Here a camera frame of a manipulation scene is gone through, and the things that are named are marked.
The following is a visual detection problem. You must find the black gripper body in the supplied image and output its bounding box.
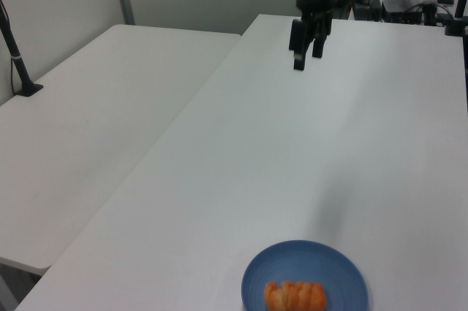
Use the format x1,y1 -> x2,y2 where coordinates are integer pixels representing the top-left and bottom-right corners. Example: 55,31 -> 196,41
295,0 -> 347,40

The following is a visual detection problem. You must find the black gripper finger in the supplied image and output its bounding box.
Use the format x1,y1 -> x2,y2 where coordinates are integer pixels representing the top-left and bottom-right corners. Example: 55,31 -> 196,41
312,31 -> 331,59
289,18 -> 312,72

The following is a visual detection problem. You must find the orange-brown bread piece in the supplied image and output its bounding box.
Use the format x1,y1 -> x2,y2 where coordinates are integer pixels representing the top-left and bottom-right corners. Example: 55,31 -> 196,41
263,280 -> 327,311

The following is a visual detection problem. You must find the black electronics box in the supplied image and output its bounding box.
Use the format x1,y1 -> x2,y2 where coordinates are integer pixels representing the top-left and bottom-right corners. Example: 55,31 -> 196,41
381,0 -> 427,25

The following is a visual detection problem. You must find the black clamp stand pole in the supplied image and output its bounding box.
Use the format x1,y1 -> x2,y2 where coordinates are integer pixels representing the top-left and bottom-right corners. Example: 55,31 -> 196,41
443,0 -> 468,38

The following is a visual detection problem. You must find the blue round plate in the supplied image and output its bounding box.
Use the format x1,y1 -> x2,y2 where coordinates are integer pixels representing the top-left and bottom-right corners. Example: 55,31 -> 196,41
241,239 -> 370,311

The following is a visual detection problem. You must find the white side table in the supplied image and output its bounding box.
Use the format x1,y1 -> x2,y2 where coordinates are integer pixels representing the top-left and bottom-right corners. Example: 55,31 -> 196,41
0,24 -> 242,277

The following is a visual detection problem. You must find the black camera stand pole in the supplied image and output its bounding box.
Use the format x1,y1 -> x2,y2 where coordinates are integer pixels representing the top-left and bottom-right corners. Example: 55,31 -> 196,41
0,0 -> 44,98

